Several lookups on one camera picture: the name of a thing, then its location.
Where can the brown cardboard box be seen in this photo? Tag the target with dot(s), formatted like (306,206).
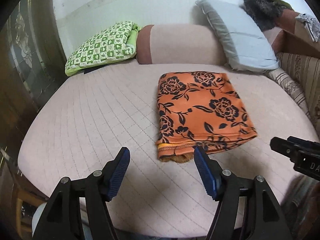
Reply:
(293,37)

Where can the dark wooden glass cabinet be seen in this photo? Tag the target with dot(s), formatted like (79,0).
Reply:
(32,66)

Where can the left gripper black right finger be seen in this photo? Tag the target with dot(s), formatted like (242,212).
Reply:
(246,208)

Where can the light blue grey pillow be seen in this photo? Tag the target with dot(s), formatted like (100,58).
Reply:
(244,44)

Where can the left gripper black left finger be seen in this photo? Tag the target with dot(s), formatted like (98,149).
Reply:
(61,217)

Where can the white grey printed cloth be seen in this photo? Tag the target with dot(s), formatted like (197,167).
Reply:
(311,24)

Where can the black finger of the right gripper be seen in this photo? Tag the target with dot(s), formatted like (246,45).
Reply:
(284,147)
(302,142)

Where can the orange black floral blouse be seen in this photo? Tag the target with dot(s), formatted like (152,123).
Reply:
(199,109)

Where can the pink brown bolster cushion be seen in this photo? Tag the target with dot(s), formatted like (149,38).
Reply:
(179,44)

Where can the green white patterned pillow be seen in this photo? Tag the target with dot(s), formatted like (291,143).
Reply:
(112,45)

